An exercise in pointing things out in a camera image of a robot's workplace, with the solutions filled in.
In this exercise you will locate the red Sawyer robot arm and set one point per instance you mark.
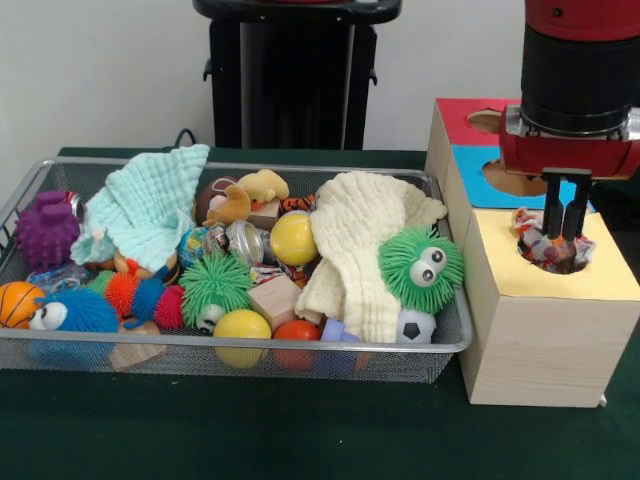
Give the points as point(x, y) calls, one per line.
point(575, 60)

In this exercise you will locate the dark green table cloth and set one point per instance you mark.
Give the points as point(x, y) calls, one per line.
point(620, 210)
point(250, 435)

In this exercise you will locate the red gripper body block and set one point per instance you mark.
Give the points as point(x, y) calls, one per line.
point(565, 157)

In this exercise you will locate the shallow clear mesh bin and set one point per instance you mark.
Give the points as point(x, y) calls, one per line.
point(350, 365)

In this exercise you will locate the smooth yellow ball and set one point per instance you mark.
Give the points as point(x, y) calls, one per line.
point(242, 325)

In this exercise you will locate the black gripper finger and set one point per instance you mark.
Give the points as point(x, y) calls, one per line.
point(554, 210)
point(572, 220)

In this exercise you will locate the small orange basketball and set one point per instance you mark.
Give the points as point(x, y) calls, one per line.
point(17, 302)

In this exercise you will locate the green spiky puffer ball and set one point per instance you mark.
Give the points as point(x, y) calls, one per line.
point(215, 285)

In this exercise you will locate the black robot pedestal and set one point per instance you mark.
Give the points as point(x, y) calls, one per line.
point(300, 90)

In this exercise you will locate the blue puffer toy with eyes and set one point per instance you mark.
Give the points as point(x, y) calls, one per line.
point(85, 310)

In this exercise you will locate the cream muslin cloth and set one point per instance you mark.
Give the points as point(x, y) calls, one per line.
point(350, 220)

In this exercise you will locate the colourful print cloth with white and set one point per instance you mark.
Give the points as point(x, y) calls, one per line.
point(530, 225)

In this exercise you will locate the green puffer toy big eyes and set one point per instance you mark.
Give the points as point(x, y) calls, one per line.
point(400, 290)

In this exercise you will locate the small soccer ball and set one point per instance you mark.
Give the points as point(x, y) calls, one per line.
point(415, 327)

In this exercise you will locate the mint muslin cloth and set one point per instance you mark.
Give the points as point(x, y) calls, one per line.
point(145, 200)

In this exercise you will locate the wooden box with three holes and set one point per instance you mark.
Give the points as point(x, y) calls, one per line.
point(550, 350)

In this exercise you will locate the yellow tennis ball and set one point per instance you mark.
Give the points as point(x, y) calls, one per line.
point(292, 237)

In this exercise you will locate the purple knobbly ball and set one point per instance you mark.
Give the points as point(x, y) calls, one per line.
point(47, 235)

